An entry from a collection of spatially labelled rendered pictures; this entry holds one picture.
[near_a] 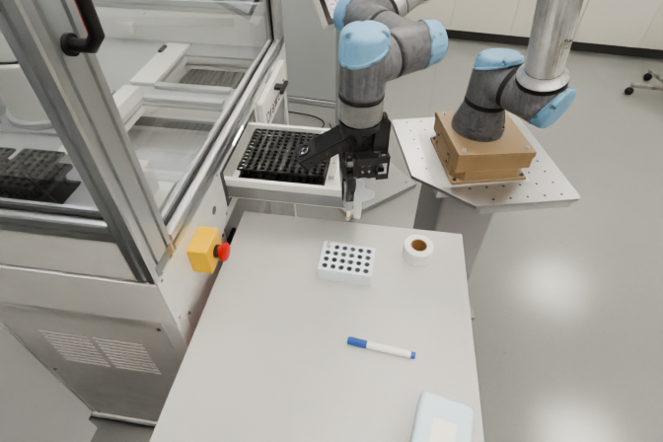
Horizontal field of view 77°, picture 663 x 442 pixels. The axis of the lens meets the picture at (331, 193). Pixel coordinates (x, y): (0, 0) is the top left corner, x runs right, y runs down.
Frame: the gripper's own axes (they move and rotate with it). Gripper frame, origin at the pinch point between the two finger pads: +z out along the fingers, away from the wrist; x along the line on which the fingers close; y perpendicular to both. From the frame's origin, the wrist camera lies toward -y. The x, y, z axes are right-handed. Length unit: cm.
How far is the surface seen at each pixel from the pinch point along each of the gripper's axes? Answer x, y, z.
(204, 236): 1.6, -29.3, 6.9
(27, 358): -50, -22, -45
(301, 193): 15.3, -7.8, 10.6
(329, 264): -1.2, -3.5, 18.2
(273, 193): 17.4, -14.5, 11.6
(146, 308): -10.2, -40.8, 12.6
